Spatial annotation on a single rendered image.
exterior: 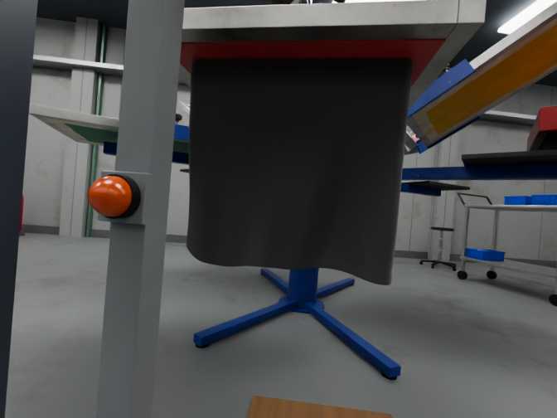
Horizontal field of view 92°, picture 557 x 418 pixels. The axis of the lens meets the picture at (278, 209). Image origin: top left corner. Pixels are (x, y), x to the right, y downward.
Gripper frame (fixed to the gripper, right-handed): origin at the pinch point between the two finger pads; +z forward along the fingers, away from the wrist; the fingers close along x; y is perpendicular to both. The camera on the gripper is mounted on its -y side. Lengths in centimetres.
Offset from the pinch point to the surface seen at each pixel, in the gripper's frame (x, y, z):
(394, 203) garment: 4.0, -18.6, 33.1
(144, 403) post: 29, 13, 57
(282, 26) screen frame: 13.2, 2.8, 4.9
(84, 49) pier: -283, 341, -189
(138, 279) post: 32, 13, 43
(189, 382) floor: -36, 38, 98
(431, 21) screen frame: 13.3, -20.3, 5.4
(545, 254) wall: -484, -406, 83
